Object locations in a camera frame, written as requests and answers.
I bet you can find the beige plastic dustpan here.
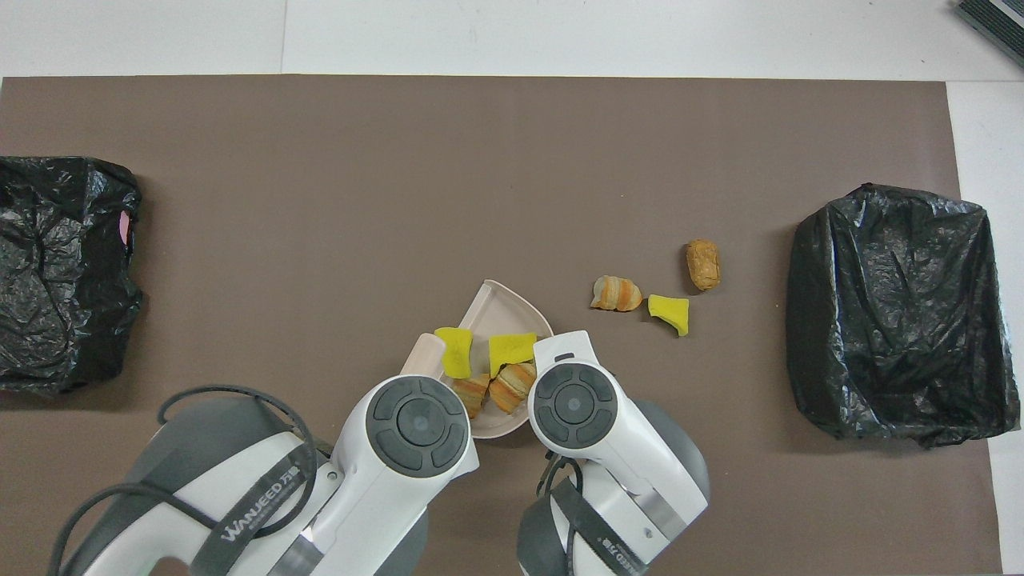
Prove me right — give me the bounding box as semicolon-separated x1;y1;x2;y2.
446;279;555;440

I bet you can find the notched yellow sponge piece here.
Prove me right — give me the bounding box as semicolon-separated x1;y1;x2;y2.
489;332;538;378

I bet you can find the striped toy croissant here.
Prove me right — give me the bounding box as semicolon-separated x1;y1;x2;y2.
489;362;538;414
452;374;490;419
590;275;643;313

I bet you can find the brown toy bread roll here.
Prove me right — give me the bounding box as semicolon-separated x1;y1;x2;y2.
686;239;722;292

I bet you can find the black trash bag bin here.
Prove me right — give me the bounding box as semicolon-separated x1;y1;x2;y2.
785;183;1022;450

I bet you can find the black bag bin pink patch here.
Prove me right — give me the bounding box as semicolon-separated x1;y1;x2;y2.
0;155;146;398

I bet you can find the brown table mat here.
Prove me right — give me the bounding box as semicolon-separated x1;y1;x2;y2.
0;76;1002;576

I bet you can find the dark ribbed panel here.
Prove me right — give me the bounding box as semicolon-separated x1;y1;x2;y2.
954;0;1024;69

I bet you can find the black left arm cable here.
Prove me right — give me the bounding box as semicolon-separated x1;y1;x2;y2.
48;386;321;576

